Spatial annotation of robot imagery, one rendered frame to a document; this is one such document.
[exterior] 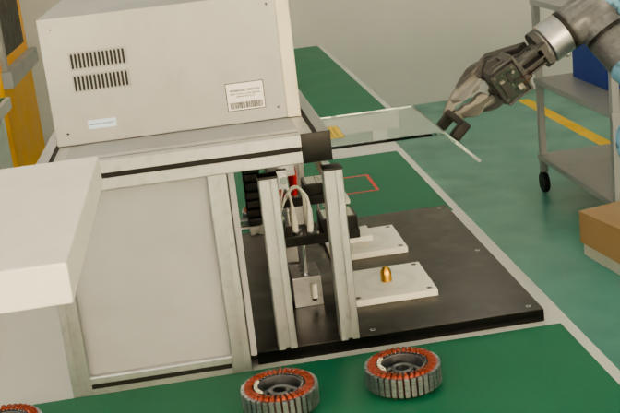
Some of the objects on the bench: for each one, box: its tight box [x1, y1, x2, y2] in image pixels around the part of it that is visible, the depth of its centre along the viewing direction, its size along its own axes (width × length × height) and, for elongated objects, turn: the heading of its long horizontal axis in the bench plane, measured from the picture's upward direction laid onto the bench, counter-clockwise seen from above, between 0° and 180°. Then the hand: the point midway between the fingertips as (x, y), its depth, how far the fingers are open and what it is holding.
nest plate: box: [353, 262, 438, 307], centre depth 189 cm, size 15×15×1 cm
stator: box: [364, 347, 442, 399], centre depth 156 cm, size 11×11×4 cm
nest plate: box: [323, 225, 408, 260], centre depth 213 cm, size 15×15×1 cm
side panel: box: [57, 174, 253, 398], centre depth 163 cm, size 28×3×32 cm, turn 119°
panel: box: [227, 173, 257, 356], centre depth 195 cm, size 1×66×30 cm, turn 29°
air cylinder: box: [288, 262, 324, 308], centre depth 188 cm, size 5×8×6 cm
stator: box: [241, 367, 320, 413], centre depth 153 cm, size 11×11×4 cm
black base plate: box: [242, 205, 544, 365], centre depth 201 cm, size 47×64×2 cm
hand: (448, 112), depth 191 cm, fingers closed, pressing on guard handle
